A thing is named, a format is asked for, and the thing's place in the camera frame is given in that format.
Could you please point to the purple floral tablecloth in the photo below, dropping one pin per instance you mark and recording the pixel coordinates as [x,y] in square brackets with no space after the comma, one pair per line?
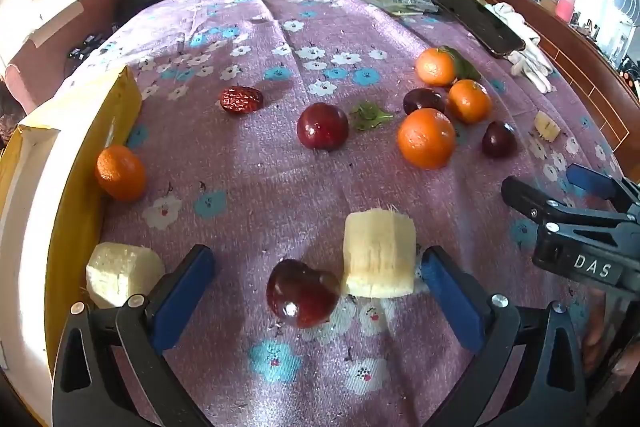
[280,192]

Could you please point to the red dried date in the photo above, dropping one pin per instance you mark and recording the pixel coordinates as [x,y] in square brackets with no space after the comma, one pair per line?
[241,99]

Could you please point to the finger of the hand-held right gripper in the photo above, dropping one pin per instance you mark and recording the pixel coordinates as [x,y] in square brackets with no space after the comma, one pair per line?
[525,194]
[590,182]

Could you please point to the loose green leaf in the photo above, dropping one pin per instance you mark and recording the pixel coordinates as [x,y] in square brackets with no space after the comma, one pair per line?
[370,116]

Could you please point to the white work gloves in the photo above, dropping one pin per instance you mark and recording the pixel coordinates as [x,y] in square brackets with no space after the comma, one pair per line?
[525,47]

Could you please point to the wooden sideboard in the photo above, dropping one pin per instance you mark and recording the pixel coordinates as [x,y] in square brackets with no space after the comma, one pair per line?
[575,47]

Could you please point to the rectangular peeled sugarcane piece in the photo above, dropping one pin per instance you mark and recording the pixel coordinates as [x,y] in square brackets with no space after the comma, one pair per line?
[380,254]

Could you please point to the dark red plum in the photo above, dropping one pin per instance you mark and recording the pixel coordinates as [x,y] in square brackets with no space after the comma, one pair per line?
[422,99]
[498,139]
[322,126]
[301,293]

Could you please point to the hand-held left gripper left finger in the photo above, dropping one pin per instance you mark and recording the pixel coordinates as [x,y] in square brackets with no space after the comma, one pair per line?
[182,302]

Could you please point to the hexagonal peeled sugarcane piece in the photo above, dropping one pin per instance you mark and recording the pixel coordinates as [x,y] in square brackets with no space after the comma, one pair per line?
[122,272]

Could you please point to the black smartphone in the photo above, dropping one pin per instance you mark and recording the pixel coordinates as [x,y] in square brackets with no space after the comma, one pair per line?
[480,24]

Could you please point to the yellow-edged white foam box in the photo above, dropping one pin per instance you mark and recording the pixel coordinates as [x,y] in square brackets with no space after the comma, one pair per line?
[75,207]

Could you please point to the pink bottle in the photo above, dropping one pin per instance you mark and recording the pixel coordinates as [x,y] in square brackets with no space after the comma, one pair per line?
[566,4]

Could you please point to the large orange mandarin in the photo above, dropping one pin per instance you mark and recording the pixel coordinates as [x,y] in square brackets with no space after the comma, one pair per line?
[426,138]

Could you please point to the person's right hand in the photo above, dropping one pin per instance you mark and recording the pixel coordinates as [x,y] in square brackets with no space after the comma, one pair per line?
[594,337]

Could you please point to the black electronic devices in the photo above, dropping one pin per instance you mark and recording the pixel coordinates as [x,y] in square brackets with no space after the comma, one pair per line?
[82,47]

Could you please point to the brown armchair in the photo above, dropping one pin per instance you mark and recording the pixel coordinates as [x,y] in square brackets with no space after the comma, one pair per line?
[50,52]

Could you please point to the small sugarcane chunk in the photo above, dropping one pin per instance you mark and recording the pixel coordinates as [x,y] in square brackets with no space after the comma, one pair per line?
[546,125]

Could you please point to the green printed sheet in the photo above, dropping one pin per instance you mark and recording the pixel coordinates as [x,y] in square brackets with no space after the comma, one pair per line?
[400,6]

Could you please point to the mandarin with green leaf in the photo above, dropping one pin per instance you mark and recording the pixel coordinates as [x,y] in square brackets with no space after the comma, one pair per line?
[434,68]

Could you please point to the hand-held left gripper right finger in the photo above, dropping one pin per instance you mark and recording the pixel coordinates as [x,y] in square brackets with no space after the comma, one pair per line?
[450,302]

